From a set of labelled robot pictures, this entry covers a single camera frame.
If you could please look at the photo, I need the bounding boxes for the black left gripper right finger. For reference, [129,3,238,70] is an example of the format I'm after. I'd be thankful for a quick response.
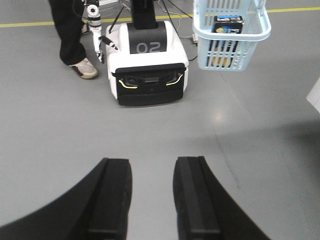
[173,156,269,240]

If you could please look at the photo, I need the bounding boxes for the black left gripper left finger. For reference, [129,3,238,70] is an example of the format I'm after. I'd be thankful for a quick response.
[0,158,132,240]

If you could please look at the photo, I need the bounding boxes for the light blue plastic basket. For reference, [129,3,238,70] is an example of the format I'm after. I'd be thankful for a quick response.
[192,0,272,72]

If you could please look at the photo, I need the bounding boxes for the dark snack box in basket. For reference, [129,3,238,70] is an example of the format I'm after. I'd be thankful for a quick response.
[206,14,245,68]

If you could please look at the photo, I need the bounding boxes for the white robot mobile base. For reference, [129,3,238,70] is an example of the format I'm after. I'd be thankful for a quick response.
[105,20,189,107]

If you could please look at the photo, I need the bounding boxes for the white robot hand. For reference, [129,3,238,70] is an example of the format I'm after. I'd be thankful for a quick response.
[90,25,118,64]

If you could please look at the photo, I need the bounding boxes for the person in dark clothes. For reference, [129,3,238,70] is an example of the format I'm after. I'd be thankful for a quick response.
[48,0,98,80]

